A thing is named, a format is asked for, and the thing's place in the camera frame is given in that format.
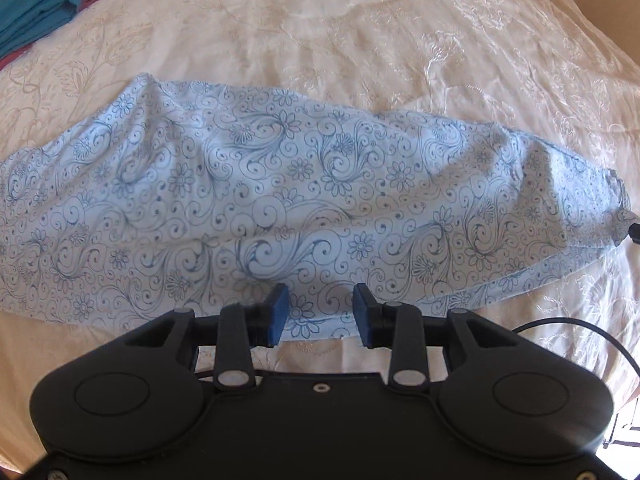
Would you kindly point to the cream embroidered bedspread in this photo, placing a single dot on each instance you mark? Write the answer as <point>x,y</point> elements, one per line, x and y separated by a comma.
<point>375,25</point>

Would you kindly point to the light blue floral pants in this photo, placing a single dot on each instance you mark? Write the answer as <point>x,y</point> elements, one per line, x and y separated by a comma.
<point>300,195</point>

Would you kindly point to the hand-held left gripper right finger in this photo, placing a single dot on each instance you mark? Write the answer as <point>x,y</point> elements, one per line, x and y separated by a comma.
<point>365,315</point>

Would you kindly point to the teal folded pants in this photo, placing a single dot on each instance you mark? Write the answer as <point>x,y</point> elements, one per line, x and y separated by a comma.
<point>35,0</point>

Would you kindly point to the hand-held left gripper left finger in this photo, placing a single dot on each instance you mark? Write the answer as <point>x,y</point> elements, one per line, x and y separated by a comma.
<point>276,315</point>

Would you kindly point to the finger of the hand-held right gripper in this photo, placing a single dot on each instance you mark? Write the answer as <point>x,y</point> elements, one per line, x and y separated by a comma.
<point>635,233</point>

